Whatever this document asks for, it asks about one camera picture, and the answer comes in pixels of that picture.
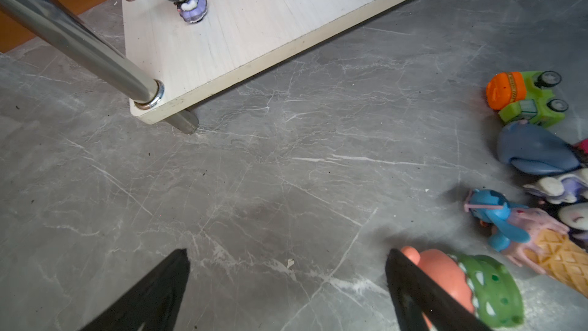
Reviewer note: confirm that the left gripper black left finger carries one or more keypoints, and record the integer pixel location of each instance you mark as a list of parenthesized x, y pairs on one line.
[(151, 304)]

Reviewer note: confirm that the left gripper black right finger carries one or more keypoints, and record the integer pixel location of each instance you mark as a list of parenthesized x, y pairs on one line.
[(417, 298)]

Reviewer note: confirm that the grey purple kuromi toy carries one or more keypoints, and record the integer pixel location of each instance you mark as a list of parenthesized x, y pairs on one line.
[(565, 198)]

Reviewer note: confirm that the green orange toy car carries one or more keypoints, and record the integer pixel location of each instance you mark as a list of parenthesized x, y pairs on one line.
[(527, 95)]

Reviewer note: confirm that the pink green block toy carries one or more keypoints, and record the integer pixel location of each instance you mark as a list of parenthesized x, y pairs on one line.
[(582, 146)]

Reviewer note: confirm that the white two-tier metal shelf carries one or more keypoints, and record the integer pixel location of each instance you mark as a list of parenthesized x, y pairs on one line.
[(169, 65)]

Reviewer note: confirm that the pink pig green toy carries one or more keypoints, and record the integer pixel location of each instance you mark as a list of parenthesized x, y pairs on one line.
[(483, 285)]

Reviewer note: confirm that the ice cream cone toy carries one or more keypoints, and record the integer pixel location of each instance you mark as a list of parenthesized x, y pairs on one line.
[(530, 237)]

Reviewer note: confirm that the blue grey eeyore toy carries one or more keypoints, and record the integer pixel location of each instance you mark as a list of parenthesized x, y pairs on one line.
[(536, 151)]

